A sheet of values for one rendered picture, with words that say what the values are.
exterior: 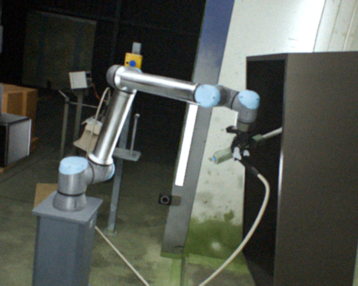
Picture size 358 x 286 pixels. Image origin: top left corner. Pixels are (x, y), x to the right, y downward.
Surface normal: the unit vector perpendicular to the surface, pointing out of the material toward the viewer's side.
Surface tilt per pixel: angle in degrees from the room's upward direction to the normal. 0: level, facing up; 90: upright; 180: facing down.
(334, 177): 90
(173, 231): 90
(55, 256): 90
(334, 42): 90
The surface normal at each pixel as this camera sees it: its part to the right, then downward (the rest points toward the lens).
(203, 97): -0.47, 0.12
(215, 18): -0.05, 0.22
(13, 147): 0.98, 0.18
